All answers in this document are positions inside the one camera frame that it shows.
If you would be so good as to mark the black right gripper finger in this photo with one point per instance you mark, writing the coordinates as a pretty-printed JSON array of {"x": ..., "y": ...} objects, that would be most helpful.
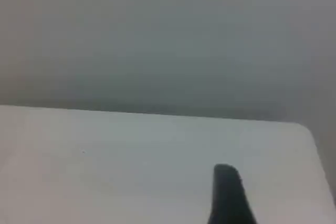
[{"x": 228, "y": 197}]

